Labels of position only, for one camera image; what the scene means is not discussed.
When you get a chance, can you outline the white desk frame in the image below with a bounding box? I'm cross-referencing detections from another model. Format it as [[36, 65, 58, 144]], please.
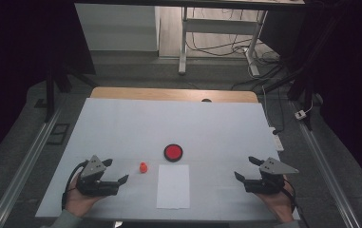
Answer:
[[73, 0, 306, 77]]

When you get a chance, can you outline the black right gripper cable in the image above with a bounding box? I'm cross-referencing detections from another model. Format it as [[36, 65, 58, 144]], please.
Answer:
[[282, 177, 298, 213]]

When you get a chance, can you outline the person's right hand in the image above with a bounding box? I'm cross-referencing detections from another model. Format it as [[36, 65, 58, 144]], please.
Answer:
[[256, 175, 295, 222]]

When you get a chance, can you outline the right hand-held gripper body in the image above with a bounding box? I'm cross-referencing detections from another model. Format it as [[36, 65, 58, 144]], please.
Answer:
[[244, 157, 300, 195]]

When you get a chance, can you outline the round red ink pad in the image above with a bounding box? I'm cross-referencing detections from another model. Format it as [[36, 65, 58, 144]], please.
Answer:
[[163, 143, 184, 163]]

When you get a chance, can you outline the aluminium floor rail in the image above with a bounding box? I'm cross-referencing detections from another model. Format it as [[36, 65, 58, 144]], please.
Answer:
[[291, 101, 362, 228], [0, 104, 63, 228]]

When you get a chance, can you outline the person's left hand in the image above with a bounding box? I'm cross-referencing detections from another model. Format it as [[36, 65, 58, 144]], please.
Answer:
[[65, 185, 106, 219]]

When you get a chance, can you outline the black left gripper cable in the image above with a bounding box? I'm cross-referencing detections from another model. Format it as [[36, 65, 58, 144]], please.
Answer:
[[61, 160, 89, 212]]

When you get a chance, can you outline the dark floor plate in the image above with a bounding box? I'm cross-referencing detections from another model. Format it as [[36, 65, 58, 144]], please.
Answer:
[[47, 123, 71, 146]]

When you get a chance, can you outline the white power strip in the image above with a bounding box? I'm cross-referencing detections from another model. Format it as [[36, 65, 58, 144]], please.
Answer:
[[268, 126, 285, 152]]

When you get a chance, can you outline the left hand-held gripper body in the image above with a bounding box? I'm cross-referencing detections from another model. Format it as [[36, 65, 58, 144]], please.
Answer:
[[75, 155, 121, 198]]

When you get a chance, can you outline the white paper sheet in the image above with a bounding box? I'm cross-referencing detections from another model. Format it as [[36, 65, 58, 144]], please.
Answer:
[[156, 163, 191, 210]]

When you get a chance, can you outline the wooden table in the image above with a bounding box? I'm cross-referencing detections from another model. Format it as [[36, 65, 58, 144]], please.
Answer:
[[89, 86, 259, 104]]

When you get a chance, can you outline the white cabinet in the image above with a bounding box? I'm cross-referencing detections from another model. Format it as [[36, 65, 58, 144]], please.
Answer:
[[74, 3, 161, 52]]

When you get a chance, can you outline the large white table cover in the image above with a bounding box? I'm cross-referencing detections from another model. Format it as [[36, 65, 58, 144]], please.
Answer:
[[35, 97, 301, 221]]

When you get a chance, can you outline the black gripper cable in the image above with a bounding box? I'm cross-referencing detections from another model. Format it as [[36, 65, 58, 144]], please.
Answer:
[[61, 160, 89, 212], [282, 177, 298, 213]]

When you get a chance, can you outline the black metal stand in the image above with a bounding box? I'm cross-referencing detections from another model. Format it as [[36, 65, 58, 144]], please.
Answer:
[[44, 61, 100, 124], [257, 53, 316, 131]]

